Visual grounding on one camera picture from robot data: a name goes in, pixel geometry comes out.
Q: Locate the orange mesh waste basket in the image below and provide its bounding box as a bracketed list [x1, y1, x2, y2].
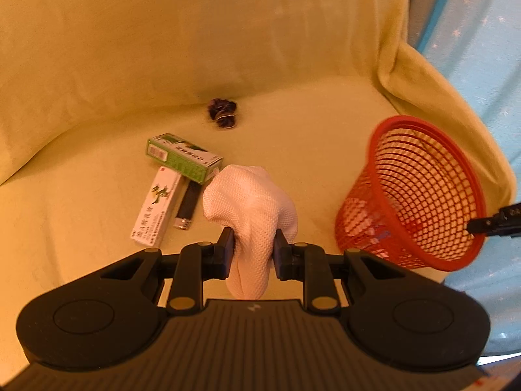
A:
[335, 116, 486, 272]

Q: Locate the white bird ointment box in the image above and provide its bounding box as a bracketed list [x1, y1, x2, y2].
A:
[130, 167, 183, 247]

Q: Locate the black ointment tube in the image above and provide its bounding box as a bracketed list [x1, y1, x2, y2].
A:
[174, 181, 202, 230]

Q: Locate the green white medicine box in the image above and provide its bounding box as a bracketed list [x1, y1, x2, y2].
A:
[146, 133, 223, 184]

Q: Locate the white mesh sock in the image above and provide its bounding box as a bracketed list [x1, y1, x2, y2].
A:
[202, 165, 299, 300]

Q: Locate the light blue star curtain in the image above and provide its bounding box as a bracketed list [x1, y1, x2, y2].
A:
[409, 0, 520, 356]

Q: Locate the dark brown hair scrunchie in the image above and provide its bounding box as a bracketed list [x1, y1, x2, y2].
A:
[207, 98, 237, 129]

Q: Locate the yellow sofa cover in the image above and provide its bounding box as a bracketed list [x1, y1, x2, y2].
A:
[1, 0, 516, 381]

